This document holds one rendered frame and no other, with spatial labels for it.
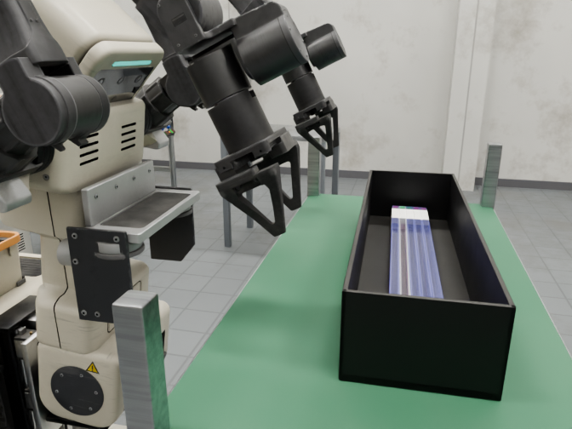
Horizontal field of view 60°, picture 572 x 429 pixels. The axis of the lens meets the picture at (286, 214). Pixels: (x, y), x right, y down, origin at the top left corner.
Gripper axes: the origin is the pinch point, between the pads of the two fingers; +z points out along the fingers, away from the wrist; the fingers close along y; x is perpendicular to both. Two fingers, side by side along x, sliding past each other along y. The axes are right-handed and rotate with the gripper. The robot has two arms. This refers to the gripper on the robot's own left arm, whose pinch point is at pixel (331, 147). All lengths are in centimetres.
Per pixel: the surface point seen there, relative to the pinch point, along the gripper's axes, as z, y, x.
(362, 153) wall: 68, 426, 54
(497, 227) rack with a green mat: 30.5, 7.5, -23.4
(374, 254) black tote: 18.5, -15.2, -1.9
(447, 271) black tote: 23.8, -19.9, -12.6
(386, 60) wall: -8, 425, -6
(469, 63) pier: 27, 397, -71
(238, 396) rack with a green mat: 14, -55, 10
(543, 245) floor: 154, 258, -59
